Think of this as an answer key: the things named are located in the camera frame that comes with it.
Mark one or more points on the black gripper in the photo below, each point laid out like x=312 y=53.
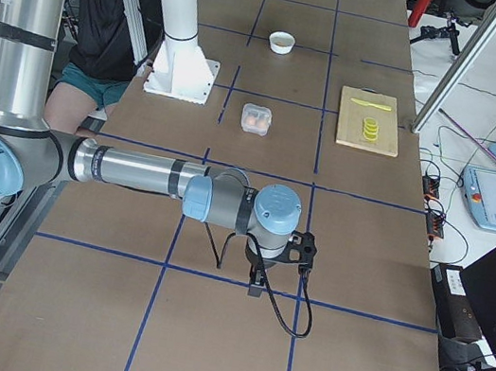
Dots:
x=261 y=264

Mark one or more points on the clear plastic egg box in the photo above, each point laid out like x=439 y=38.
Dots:
x=259 y=112

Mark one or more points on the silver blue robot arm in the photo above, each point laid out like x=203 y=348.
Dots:
x=31 y=154

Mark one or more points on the yellow lemon slice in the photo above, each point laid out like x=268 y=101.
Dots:
x=367 y=131
x=370 y=137
x=371 y=121
x=370 y=127

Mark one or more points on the bamboo cutting board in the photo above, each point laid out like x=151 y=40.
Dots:
x=350 y=122

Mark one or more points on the yellow plastic knife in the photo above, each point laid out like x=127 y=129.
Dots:
x=371 y=104

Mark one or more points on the white round bowl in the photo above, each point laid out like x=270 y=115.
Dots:
x=281 y=42

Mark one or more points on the person in black shirt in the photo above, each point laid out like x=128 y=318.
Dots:
x=101 y=65

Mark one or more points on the red fire extinguisher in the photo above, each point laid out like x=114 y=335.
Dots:
x=419 y=8

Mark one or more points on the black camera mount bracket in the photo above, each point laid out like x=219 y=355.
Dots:
x=300 y=250

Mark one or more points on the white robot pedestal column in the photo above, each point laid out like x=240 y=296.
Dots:
x=180 y=69

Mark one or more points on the aluminium frame post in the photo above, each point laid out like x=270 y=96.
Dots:
x=475 y=45

